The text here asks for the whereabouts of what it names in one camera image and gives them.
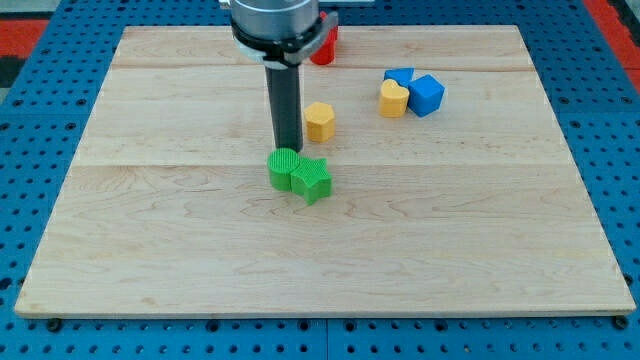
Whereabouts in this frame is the wooden board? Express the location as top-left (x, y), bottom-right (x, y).
top-left (15, 25), bottom-right (636, 319)

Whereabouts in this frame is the yellow heart block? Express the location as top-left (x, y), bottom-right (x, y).
top-left (378, 79), bottom-right (410, 118)

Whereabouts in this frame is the green cylinder block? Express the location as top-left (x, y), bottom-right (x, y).
top-left (267, 148), bottom-right (300, 191)

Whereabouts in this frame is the green star block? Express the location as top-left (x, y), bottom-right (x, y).
top-left (290, 157), bottom-right (332, 205)

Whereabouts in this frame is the blue cube block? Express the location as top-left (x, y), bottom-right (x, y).
top-left (408, 74), bottom-right (445, 117)

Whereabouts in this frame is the red block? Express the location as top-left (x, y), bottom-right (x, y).
top-left (310, 26), bottom-right (339, 65)

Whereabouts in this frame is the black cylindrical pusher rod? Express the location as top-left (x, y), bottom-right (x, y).
top-left (265, 67), bottom-right (303, 152)

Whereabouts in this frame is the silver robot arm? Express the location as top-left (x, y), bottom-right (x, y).
top-left (229, 0), bottom-right (339, 152)

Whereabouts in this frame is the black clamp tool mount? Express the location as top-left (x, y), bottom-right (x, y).
top-left (231, 12), bottom-right (339, 69)

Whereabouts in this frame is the yellow hexagon block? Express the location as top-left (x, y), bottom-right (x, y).
top-left (304, 102), bottom-right (335, 143)

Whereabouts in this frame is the blue triangle block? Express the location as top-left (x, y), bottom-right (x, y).
top-left (383, 67), bottom-right (415, 88)

